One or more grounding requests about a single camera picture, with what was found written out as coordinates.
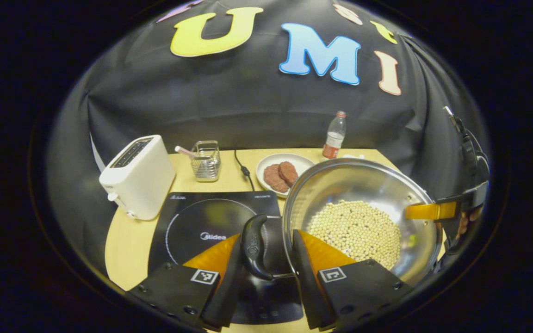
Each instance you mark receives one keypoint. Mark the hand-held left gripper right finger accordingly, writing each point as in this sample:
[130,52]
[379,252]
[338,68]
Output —
[306,286]

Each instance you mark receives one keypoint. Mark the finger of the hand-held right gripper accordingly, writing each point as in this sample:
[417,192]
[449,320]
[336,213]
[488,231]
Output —
[470,198]

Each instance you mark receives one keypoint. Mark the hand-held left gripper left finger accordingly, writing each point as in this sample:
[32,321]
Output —
[229,296]

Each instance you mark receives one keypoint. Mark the black induction cooktop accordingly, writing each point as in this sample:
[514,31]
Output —
[192,222]

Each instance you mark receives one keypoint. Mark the pile of soybeans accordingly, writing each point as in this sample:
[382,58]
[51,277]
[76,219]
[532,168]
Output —
[359,231]

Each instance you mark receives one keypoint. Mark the white round plate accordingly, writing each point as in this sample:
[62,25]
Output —
[301,162]

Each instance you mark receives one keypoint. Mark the clear glass container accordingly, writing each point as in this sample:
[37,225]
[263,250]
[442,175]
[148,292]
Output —
[206,164]

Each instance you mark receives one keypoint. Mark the clear plastic bottle red label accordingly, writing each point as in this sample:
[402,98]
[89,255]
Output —
[334,136]

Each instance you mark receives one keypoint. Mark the white toaster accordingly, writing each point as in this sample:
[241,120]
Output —
[139,178]

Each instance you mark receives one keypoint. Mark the pink stick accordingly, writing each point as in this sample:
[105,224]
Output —
[184,151]

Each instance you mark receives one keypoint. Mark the black backdrop cloth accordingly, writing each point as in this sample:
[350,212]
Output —
[201,101]

